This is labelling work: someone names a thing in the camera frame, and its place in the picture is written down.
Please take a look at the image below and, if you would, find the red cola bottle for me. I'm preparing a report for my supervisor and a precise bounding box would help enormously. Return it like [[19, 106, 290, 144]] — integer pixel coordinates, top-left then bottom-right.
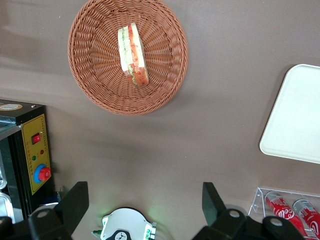
[[264, 191, 308, 238], [292, 198, 320, 238]]

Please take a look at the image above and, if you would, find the round brown wicker basket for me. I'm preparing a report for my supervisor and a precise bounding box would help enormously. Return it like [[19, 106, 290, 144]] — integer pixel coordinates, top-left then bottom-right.
[[67, 0, 189, 116]]

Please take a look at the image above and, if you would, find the clear acrylic bottle rack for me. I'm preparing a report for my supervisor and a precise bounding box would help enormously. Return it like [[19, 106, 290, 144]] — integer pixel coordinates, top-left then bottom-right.
[[248, 186, 320, 240]]

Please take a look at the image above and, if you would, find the beige plastic tray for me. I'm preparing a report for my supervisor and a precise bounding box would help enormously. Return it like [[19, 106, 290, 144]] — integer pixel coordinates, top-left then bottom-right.
[[259, 63, 320, 165]]

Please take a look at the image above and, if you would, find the black food warmer cabinet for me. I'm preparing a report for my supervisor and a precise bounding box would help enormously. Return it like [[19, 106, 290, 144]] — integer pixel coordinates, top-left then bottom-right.
[[0, 99, 56, 225]]

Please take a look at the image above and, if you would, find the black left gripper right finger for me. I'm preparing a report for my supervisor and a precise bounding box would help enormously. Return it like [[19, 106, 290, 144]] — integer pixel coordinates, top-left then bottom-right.
[[191, 181, 306, 240]]

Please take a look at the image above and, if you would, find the triangle sandwich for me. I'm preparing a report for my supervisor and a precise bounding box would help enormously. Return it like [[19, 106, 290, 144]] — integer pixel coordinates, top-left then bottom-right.
[[117, 22, 150, 88]]

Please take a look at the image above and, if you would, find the steel food pan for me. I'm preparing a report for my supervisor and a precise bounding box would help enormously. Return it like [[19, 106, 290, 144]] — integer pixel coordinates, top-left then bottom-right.
[[0, 191, 16, 224], [0, 154, 8, 189]]

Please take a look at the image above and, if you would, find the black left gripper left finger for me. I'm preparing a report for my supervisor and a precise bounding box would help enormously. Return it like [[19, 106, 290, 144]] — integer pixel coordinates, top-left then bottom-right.
[[0, 181, 90, 240]]

